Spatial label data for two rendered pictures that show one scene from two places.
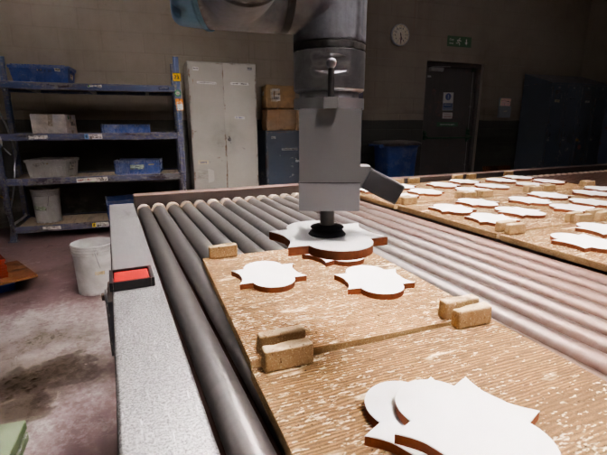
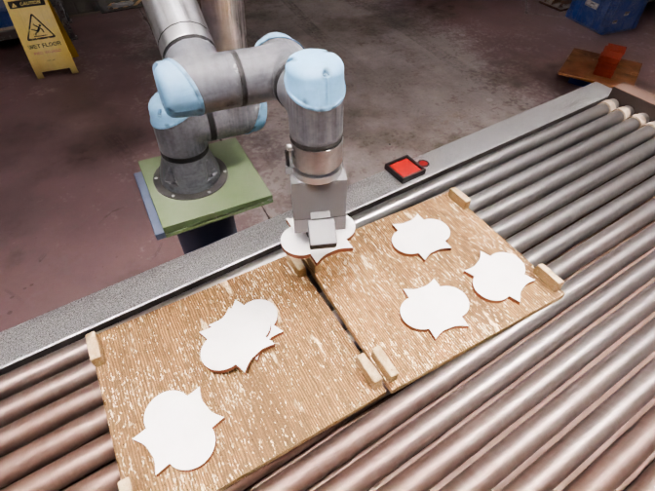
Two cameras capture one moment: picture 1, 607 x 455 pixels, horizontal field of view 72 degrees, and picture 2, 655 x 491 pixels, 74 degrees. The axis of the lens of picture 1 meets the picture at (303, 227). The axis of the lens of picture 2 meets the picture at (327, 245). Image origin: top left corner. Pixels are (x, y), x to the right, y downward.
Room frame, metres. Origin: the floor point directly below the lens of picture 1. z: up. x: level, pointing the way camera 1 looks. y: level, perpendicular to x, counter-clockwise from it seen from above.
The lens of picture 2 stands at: (0.41, -0.55, 1.62)
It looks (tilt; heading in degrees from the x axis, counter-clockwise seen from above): 48 degrees down; 82
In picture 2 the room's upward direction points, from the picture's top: straight up
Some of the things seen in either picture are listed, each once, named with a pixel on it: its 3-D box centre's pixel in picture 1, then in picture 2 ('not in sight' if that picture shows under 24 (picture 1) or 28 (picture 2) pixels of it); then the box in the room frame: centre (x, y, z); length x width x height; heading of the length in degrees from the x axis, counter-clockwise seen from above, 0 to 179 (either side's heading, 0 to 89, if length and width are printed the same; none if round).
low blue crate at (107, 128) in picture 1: (125, 129); not in sight; (4.83, 2.01, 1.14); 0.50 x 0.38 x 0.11; 118
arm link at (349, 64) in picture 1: (329, 76); (315, 150); (0.46, -0.03, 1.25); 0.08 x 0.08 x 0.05
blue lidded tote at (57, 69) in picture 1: (44, 77); not in sight; (4.62, 2.72, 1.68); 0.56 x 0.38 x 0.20; 107
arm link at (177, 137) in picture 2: not in sight; (180, 120); (0.19, 0.39, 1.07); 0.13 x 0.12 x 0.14; 18
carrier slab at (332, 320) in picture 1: (319, 284); (426, 274); (0.69, -0.03, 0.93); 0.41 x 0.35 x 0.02; 21
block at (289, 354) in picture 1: (287, 354); (295, 263); (0.42, 0.02, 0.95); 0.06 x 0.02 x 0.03; 112
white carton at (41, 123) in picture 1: (54, 124); not in sight; (4.65, 2.70, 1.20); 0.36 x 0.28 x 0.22; 97
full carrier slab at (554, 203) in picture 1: (559, 201); not in sight; (1.42, -0.89, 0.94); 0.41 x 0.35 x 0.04; 24
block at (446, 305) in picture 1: (458, 306); (384, 363); (0.55, -0.22, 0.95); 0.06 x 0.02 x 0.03; 111
